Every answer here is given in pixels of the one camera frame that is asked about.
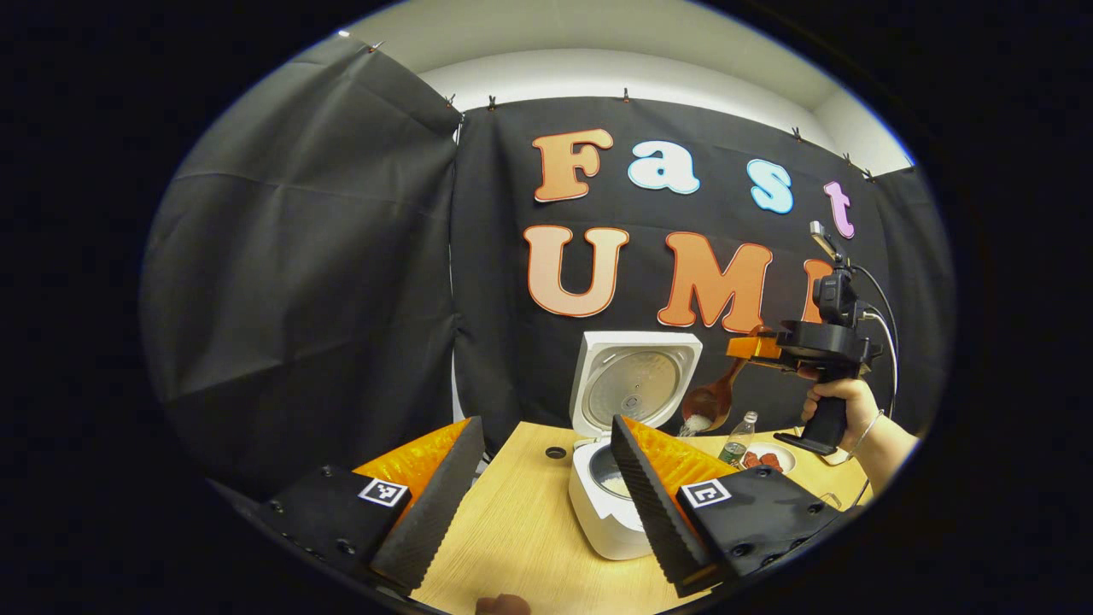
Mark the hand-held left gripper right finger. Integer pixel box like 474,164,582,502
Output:
610,415,846,599

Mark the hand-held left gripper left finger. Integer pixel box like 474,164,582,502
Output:
256,416,486,596

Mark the white rice cooker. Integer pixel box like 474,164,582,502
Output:
568,331,704,561

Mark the brown wooden spoon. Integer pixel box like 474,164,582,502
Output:
681,325,769,436

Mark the clear plastic water bottle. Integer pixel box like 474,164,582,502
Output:
717,411,759,467

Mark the white plate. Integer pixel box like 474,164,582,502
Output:
740,442,798,476

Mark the black backdrop cloth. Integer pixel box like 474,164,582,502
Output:
141,38,953,505

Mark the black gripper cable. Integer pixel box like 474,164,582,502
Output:
852,264,900,419

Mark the silver bracelet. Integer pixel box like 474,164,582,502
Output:
845,409,882,463

